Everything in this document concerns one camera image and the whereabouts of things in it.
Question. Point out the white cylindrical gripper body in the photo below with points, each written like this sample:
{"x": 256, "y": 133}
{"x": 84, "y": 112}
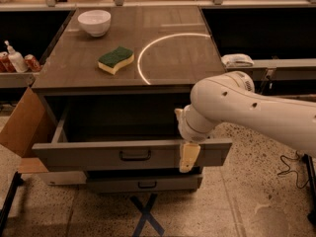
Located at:
{"x": 190, "y": 127}

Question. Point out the grey top drawer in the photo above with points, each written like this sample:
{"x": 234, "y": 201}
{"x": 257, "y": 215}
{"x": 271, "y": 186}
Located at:
{"x": 94, "y": 145}

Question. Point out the grey drawer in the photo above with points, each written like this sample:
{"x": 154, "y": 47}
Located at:
{"x": 94, "y": 145}
{"x": 145, "y": 184}

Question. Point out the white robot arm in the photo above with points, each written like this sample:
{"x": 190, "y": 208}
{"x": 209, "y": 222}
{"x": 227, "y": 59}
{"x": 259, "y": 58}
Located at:
{"x": 231, "y": 97}

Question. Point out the grey bottom drawer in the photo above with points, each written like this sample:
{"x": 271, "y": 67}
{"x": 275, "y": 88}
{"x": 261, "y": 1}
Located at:
{"x": 145, "y": 184}

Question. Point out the grey drawer cabinet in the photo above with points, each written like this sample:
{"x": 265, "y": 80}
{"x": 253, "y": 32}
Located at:
{"x": 172, "y": 51}

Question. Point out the folded white cloth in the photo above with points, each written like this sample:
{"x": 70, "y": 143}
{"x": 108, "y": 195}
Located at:
{"x": 237, "y": 60}

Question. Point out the green yellow sponge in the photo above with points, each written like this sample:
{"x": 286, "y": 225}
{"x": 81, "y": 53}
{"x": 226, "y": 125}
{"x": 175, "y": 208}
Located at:
{"x": 116, "y": 59}

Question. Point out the black stand leg right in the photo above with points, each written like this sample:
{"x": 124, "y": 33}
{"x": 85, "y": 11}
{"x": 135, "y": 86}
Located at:
{"x": 312, "y": 183}

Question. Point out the black stand leg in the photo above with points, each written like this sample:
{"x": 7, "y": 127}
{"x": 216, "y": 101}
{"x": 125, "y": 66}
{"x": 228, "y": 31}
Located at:
{"x": 5, "y": 209}
{"x": 312, "y": 183}

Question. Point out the white ceramic bowl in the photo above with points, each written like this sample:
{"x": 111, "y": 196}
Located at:
{"x": 95, "y": 22}

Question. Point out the brown cardboard box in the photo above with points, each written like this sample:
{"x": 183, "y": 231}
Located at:
{"x": 29, "y": 124}

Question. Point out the red soda can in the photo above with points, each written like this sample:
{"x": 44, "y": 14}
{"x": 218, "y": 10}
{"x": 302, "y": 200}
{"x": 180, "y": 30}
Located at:
{"x": 32, "y": 63}

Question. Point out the white pump bottle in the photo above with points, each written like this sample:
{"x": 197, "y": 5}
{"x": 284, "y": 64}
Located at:
{"x": 16, "y": 59}

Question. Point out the black stand leg left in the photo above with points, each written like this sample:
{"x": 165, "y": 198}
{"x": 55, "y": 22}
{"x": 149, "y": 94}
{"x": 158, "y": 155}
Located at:
{"x": 5, "y": 209}

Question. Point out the red can at edge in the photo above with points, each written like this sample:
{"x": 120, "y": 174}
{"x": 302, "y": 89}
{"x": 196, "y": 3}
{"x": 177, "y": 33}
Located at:
{"x": 5, "y": 63}

